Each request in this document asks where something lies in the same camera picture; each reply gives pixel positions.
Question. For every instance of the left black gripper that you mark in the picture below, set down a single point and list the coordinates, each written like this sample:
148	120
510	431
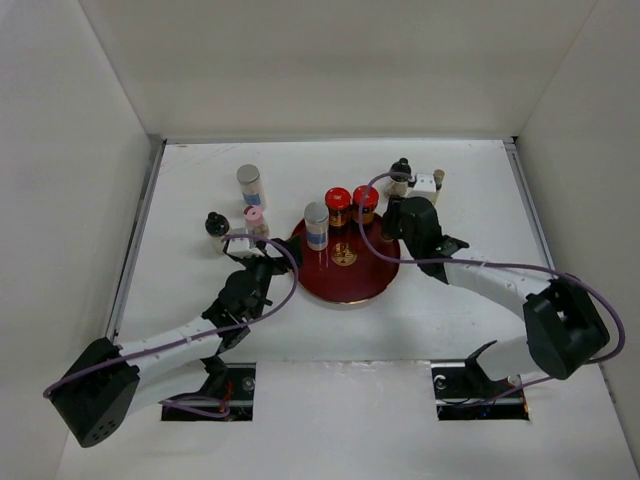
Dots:
279	264

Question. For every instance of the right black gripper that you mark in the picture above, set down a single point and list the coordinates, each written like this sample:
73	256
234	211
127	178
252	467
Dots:
391	217

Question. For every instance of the red lid sauce jar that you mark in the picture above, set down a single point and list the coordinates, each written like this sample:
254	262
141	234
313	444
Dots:
338	202
364	204

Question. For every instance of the silver lid blue label jar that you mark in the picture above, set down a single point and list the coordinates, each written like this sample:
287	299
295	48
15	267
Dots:
316	219

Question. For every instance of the tall yellow label bottle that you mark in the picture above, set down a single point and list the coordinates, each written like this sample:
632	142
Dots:
438	176

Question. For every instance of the silver lid spice jar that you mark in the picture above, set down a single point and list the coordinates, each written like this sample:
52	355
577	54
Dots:
250	182

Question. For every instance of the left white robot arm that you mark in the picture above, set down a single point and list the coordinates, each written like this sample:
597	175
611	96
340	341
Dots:
109	381

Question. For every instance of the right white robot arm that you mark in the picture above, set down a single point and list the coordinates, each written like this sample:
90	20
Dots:
563	329

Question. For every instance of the black cap brown spice bottle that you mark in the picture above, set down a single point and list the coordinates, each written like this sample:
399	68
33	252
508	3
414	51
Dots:
398	183

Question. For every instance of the pink lid spice bottle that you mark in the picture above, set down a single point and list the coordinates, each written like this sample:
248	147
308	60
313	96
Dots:
255	221

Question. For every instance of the round red tray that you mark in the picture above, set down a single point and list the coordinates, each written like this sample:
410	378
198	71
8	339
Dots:
352	268

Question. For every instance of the black cap white powder bottle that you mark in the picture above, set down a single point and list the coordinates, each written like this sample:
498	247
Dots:
218	228

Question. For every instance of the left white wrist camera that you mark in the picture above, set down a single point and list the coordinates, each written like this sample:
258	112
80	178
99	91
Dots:
242	245

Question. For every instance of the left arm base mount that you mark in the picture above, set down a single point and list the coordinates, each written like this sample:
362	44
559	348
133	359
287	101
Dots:
227	395

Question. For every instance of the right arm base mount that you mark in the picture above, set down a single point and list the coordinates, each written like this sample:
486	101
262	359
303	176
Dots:
463	392

